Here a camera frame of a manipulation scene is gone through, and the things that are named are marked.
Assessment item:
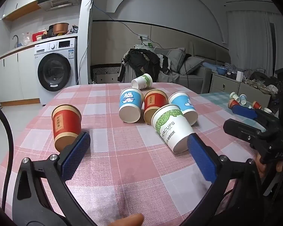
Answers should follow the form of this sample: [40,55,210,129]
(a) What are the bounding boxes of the black cable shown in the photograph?
[0,99,15,209]

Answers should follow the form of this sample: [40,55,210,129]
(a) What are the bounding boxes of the large grey pillow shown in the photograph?
[154,48,186,74]

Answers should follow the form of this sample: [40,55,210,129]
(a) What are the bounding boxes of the clear plastic bag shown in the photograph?
[21,32,32,47]

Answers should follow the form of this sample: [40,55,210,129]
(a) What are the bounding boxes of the white wall cabinets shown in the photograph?
[1,0,62,21]

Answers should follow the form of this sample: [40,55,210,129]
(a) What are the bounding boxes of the grey sofa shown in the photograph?
[153,38,232,95]

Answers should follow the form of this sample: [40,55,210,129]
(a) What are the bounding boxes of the white washing machine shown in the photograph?
[34,38,78,106]

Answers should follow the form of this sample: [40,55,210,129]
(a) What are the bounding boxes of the black white patterned panel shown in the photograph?
[91,64,122,84]

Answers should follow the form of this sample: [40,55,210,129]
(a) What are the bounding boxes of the small grey pillow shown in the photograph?
[183,56,205,75]

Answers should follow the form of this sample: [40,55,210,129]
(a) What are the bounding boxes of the white refrigerator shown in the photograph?
[78,0,94,86]

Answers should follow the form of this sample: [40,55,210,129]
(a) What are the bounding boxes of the person's right hand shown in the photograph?
[255,153,283,180]

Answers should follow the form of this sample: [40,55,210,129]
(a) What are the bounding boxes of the person's left hand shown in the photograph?
[108,213,145,226]

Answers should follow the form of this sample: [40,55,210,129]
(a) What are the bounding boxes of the pink checkered tablecloth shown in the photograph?
[0,82,258,226]

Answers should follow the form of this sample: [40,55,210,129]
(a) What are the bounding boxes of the red plastic container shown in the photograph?
[32,32,47,42]

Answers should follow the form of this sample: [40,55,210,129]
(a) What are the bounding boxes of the grey curtain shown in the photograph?
[226,9,283,67]

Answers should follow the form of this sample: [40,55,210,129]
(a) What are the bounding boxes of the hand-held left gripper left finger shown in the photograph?
[13,131,98,226]

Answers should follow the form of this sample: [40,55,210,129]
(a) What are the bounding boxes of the small white leaf-print paper cup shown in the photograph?
[131,73,153,90]

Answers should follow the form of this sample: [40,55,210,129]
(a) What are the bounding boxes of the blue rabbit-print paper cup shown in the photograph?
[118,88,145,123]

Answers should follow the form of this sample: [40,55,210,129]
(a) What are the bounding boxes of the green checkered tablecloth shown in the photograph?
[198,91,241,114]

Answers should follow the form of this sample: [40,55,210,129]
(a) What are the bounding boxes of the white kitchen base cabinet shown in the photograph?
[0,46,42,103]

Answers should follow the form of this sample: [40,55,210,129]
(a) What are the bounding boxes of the beige low cabinet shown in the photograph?
[210,73,272,102]

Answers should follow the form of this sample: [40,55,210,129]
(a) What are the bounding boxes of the blue cloud-print paper cup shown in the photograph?
[168,91,198,126]

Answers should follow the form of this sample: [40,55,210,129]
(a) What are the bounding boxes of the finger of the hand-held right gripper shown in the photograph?
[231,105,279,126]
[223,119,270,149]

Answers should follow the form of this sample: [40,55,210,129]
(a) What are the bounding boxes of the large white leaf-print paper cup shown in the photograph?
[151,104,195,154]

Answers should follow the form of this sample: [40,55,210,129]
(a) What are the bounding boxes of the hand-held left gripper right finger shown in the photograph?
[179,133,267,226]

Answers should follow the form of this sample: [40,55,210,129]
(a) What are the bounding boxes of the copper cooking pot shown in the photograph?
[52,23,69,35]

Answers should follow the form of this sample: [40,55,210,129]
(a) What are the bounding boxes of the black jacket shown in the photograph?
[118,48,161,83]

